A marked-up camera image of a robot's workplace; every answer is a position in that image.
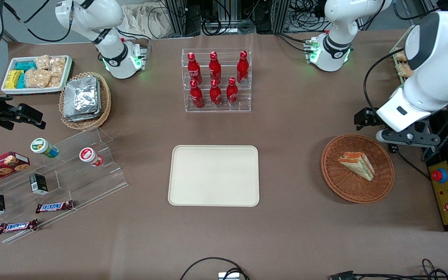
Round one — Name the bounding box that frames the triangle sandwich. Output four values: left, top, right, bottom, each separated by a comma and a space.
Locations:
338, 152, 376, 182

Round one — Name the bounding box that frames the white rectangular snack tray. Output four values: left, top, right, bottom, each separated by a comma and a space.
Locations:
1, 55, 73, 95

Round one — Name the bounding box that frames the snack tray with crackers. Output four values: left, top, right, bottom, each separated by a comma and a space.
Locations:
389, 26, 416, 84

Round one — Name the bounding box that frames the round brown wicker basket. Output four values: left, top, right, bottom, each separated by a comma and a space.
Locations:
321, 134, 395, 204

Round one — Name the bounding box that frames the oval wicker basket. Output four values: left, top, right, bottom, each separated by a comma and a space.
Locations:
59, 72, 112, 131

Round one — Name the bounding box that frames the cream plastic tray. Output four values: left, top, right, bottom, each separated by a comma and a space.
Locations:
168, 145, 260, 207

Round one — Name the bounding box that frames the yellow snack package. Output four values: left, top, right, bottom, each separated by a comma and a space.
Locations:
5, 70, 24, 89

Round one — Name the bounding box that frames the red emergency stop button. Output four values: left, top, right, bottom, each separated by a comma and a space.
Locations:
431, 169, 448, 184

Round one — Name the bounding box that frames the rice cracker pack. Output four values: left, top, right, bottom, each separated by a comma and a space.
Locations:
24, 69, 52, 88
35, 55, 51, 71
49, 57, 67, 77

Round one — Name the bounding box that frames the green lidded cup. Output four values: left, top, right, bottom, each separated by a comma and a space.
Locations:
30, 138, 60, 159

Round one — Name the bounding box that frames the silver foil packet stack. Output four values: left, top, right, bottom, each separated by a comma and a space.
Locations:
62, 75, 102, 122

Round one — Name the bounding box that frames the red lidded cup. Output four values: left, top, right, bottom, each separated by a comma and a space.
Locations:
79, 147, 104, 167

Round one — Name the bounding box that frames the snickers chocolate bar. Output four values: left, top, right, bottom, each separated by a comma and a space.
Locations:
0, 219, 39, 235
35, 200, 74, 214

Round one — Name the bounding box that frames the clear acrylic stepped display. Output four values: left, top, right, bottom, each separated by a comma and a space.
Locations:
0, 126, 128, 244

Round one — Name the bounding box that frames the beige cloth bag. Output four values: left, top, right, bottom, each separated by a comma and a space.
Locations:
123, 2, 171, 39

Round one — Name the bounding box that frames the red cola bottle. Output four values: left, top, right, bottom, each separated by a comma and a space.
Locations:
187, 52, 203, 84
190, 80, 205, 109
210, 79, 223, 109
209, 51, 222, 83
226, 77, 239, 107
236, 51, 249, 84

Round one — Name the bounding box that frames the clear acrylic bottle rack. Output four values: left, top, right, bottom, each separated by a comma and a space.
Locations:
181, 48, 252, 113

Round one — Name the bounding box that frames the black control box cable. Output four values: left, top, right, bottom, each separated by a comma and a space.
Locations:
388, 143, 431, 180

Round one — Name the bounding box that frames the black camera cable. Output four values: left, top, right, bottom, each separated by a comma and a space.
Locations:
363, 47, 404, 113

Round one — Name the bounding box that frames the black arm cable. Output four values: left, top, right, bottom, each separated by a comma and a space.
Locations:
3, 0, 74, 43

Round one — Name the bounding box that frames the black cable with connector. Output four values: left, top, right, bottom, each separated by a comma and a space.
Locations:
328, 258, 448, 280

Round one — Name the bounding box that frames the black cable bundle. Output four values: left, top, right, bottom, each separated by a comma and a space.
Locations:
199, 0, 256, 36

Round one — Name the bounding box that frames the black looped cable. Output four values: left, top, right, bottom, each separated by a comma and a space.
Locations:
180, 257, 250, 280

